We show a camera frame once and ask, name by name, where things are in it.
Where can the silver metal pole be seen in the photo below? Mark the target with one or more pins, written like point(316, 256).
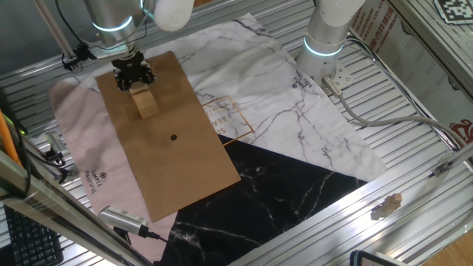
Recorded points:
point(55, 33)

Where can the silver angle bracket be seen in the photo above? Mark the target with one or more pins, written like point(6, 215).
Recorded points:
point(440, 169)

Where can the silver depth camera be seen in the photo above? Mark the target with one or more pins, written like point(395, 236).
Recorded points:
point(122, 219)
point(56, 143)

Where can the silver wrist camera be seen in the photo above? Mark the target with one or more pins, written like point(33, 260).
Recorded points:
point(111, 54)

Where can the brown cardboard sheet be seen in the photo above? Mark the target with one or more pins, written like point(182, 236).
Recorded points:
point(166, 177)

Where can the aluminium frame beam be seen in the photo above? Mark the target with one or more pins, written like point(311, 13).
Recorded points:
point(428, 37)
point(44, 201)

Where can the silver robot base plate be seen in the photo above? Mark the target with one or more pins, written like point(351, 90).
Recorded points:
point(341, 75)

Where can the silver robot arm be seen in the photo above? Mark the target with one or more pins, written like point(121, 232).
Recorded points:
point(325, 29)

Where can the black white marker tag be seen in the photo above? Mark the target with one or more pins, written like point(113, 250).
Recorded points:
point(456, 10)

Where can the light wooden cube block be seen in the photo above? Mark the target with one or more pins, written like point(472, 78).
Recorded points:
point(138, 88)
point(146, 106)

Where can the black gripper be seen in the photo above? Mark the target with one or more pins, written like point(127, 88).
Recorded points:
point(131, 66)

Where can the small wooden piece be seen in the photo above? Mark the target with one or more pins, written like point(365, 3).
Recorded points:
point(391, 204)

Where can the black keyboard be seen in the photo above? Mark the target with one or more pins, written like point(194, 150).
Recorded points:
point(33, 240)

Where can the black pole clamp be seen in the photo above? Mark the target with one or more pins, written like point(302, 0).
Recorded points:
point(70, 63)

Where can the white panel with red print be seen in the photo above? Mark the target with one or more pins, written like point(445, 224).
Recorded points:
point(406, 74)

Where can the marble pattern cloth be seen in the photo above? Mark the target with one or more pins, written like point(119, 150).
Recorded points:
point(277, 111)

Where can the dark handheld device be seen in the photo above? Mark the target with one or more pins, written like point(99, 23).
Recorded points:
point(369, 259)

